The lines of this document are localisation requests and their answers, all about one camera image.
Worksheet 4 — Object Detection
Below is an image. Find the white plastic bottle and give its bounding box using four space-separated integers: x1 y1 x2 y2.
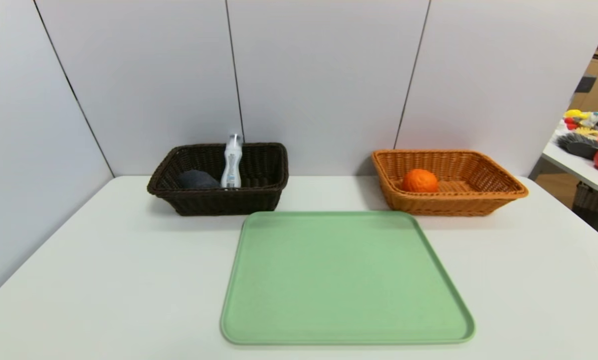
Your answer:
220 133 243 190

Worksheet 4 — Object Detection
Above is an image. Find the dark grey towel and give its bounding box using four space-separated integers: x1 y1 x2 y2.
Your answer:
178 169 222 190

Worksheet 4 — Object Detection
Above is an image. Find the orange fruit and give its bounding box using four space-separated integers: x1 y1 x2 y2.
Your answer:
401 168 439 193

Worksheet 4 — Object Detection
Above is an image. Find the dark brown wicker basket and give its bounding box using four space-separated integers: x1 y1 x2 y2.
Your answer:
147 142 289 217

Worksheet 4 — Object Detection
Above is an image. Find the orange wicker basket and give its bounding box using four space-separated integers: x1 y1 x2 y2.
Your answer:
371 149 529 217

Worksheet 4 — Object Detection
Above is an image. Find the light green plastic tray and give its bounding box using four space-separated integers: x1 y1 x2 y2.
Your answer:
220 210 476 346

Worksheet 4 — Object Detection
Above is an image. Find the white side table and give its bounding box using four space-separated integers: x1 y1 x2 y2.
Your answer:
542 112 598 197

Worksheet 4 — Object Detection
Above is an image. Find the grey bristle brush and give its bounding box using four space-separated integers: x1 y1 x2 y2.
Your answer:
558 132 598 160

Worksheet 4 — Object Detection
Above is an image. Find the grey box on shelf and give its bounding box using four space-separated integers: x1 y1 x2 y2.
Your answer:
575 74 597 94

